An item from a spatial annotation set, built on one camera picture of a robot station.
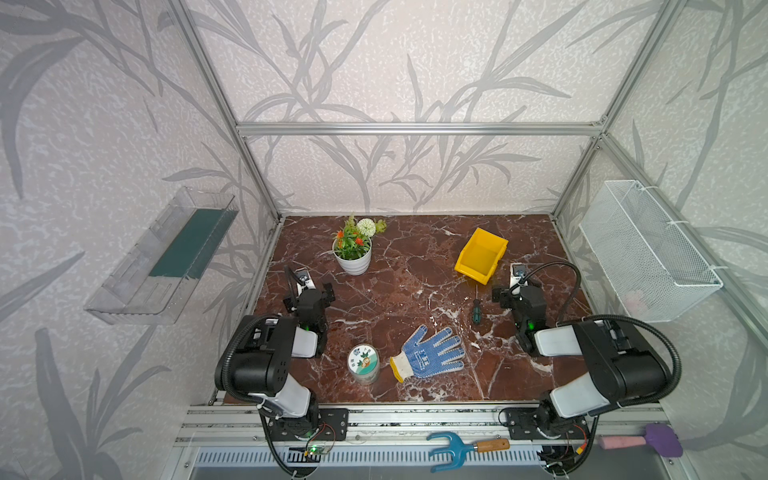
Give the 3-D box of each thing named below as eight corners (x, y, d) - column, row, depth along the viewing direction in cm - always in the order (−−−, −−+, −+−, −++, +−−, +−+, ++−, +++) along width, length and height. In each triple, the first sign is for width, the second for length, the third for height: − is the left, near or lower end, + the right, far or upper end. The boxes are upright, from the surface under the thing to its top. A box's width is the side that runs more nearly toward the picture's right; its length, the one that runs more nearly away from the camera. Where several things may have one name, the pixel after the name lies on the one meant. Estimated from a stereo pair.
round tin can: (350, 384, 82) (345, 375, 75) (353, 354, 87) (349, 343, 80) (379, 384, 82) (377, 375, 75) (380, 354, 87) (378, 343, 80)
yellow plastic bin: (452, 271, 105) (455, 259, 100) (474, 239, 115) (477, 226, 110) (485, 288, 101) (490, 276, 95) (505, 253, 111) (510, 240, 105)
